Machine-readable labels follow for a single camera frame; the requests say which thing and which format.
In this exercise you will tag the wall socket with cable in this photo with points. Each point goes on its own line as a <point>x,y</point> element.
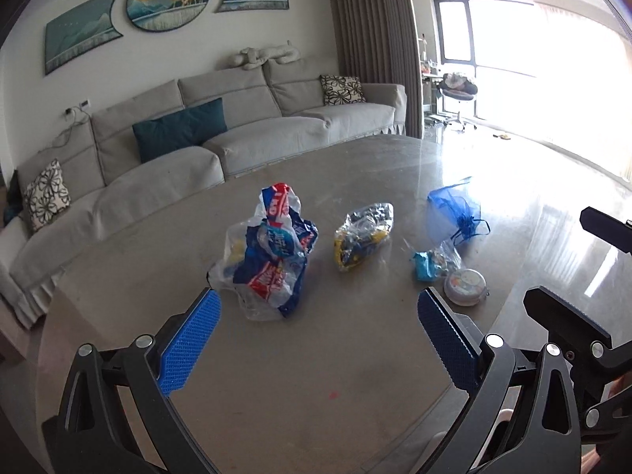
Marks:
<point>77,116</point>

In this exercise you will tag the grey sectional sofa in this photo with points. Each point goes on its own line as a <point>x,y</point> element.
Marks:
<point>272,113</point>

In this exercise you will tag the blue red plastic bag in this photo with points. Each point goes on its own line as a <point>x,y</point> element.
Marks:
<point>265,258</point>

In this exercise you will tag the floral cushion right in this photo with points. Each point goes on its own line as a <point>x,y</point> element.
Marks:
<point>341,90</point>

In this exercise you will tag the round white tin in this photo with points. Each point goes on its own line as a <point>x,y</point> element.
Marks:
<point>466,287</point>

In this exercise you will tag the window frame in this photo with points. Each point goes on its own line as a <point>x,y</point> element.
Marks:
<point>487,36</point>

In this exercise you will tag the left teal wall panel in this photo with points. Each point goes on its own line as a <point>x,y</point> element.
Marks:
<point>78,31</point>

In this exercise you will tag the teal cushion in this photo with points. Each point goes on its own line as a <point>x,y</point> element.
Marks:
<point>189,127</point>

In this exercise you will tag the small teal clear wrapper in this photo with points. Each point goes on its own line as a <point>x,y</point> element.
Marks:
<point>436,262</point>

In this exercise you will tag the white plush toy on sofa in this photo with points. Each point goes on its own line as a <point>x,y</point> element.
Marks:
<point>252,58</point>

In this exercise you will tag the floral cushion left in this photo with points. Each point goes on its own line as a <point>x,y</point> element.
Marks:
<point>46,196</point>

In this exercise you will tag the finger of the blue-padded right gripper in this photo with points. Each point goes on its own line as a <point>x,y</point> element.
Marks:
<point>567,326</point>
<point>608,229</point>

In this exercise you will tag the brown curtain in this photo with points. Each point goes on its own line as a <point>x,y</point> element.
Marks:
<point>377,40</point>

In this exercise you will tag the blue organza drawstring pouch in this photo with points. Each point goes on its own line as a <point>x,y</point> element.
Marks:
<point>453,215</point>

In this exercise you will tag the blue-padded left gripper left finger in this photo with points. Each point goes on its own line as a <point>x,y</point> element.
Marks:
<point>93,434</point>

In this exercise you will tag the floral cushion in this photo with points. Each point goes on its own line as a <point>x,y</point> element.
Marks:
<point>341,90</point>
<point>46,196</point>

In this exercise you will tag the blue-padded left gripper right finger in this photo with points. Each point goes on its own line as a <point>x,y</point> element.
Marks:
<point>520,415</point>

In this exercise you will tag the office chair with clothes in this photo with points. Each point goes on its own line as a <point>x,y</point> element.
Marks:
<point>454,86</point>

